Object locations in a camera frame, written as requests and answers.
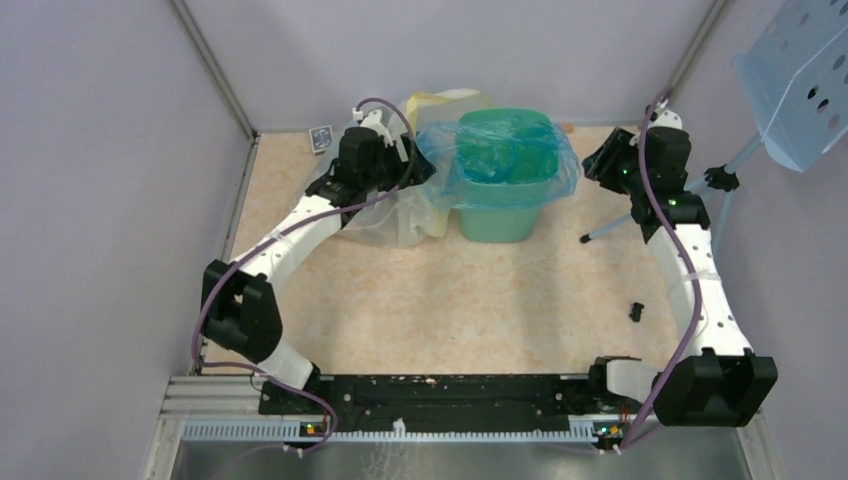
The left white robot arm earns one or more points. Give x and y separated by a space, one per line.
239 311

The light blue tripod stand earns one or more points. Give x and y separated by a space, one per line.
702 192

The light blue perforated lamp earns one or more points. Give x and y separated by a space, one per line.
795 80

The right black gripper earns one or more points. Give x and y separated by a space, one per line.
599 165

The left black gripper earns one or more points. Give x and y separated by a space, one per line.
413 171

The white toothed cable rail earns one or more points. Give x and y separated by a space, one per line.
290 431

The green plastic trash bin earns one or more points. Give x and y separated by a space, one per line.
497 222

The small black plastic part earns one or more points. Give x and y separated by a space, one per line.
636 310

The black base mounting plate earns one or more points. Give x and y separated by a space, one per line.
499 403

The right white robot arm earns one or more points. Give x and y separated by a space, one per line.
716 380

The blue plastic trash bag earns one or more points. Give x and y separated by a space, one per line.
437 144

